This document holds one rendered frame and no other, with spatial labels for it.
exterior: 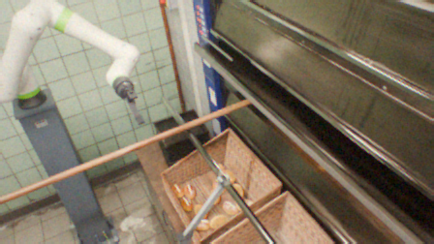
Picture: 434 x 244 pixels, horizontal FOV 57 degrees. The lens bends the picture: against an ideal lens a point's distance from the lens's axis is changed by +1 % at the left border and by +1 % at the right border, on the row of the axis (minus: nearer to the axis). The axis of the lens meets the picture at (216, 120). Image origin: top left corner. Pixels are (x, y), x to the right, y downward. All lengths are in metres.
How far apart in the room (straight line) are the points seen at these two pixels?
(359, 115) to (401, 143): 0.16
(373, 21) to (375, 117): 0.29
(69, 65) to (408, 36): 2.28
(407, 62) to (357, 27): 0.19
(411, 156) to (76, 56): 2.25
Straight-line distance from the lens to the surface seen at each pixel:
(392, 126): 1.23
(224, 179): 1.57
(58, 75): 2.92
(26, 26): 1.88
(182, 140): 2.36
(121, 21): 2.86
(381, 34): 1.14
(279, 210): 2.01
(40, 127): 2.36
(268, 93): 1.62
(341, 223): 1.68
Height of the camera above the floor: 2.29
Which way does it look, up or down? 37 degrees down
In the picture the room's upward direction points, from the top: 8 degrees counter-clockwise
